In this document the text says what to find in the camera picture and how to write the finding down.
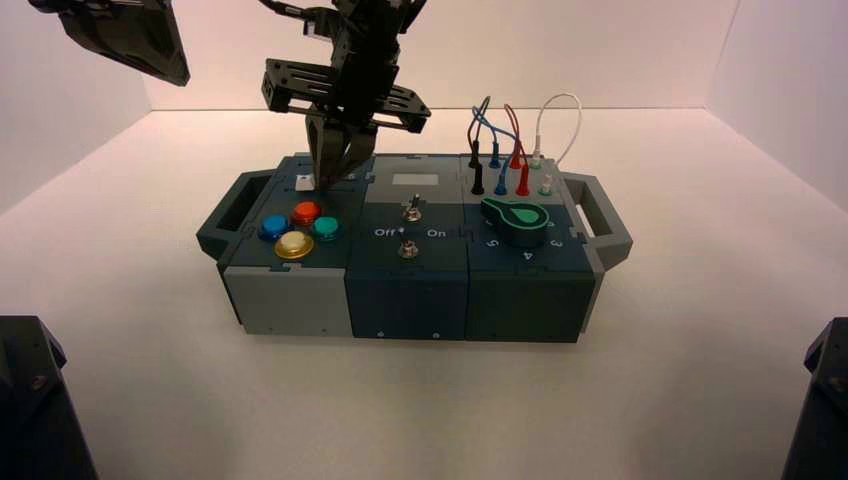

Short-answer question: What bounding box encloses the orange round push button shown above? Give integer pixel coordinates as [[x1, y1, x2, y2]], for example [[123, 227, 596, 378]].
[[291, 201, 323, 227]]

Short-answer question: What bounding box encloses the green rotary selector knob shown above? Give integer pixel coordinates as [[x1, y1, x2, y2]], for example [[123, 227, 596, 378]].
[[480, 196, 550, 249]]

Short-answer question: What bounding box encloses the green round push button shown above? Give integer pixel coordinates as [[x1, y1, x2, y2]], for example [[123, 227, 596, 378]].
[[309, 215, 344, 242]]

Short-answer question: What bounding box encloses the grey and teal control box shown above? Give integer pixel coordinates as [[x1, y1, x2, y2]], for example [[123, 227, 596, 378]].
[[195, 153, 634, 344]]

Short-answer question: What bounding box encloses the black jumper cable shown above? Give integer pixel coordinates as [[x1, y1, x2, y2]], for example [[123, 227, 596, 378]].
[[466, 95, 492, 197]]

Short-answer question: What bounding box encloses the blue jumper cable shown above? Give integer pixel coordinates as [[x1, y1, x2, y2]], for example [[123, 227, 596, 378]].
[[470, 99, 522, 198]]

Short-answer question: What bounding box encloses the red jumper cable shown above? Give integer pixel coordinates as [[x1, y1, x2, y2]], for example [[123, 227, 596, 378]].
[[504, 103, 533, 199]]

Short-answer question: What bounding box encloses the white jumper cable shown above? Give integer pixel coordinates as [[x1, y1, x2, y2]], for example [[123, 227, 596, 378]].
[[531, 92, 584, 198]]

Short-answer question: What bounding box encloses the blue round push button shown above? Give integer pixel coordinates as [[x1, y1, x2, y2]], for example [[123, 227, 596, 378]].
[[257, 214, 293, 242]]

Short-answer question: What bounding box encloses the yellow round push button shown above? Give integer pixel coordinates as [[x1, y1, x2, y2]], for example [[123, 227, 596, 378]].
[[274, 231, 315, 261]]

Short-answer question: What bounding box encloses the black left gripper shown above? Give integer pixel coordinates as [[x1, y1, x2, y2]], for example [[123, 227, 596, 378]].
[[260, 0, 433, 191]]

